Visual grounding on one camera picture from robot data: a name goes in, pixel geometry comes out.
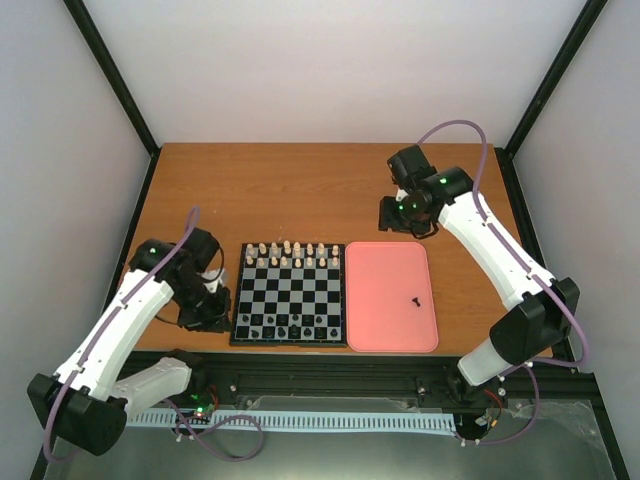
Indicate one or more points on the black white chess board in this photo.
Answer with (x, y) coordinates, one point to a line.
(271, 291)

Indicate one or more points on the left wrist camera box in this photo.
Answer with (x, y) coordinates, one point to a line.
(215, 280)

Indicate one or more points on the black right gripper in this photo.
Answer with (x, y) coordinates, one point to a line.
(387, 220)

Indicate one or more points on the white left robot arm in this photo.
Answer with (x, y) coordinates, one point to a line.
(85, 401)

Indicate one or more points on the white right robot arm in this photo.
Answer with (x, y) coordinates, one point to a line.
(539, 308)

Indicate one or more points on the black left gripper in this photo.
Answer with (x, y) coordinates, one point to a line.
(214, 322)

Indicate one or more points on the black king piece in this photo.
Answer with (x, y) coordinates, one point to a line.
(294, 332)

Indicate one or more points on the pink tray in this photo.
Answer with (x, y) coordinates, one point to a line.
(382, 278)

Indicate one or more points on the light blue cable duct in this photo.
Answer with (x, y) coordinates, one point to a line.
(305, 421)

